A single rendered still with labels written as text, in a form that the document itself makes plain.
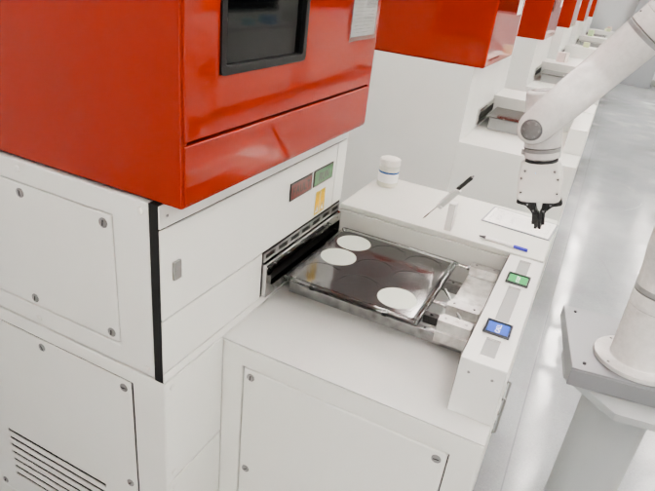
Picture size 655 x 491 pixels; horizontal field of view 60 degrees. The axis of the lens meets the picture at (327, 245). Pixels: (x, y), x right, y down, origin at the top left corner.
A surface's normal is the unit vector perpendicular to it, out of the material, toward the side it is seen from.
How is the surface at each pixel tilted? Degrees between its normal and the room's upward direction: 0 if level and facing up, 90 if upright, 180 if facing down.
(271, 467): 90
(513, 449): 0
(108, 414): 90
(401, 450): 90
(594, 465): 90
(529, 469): 0
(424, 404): 0
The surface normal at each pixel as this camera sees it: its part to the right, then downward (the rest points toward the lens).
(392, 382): 0.11, -0.89
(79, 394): -0.44, 0.36
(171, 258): 0.89, 0.29
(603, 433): -0.65, 0.28
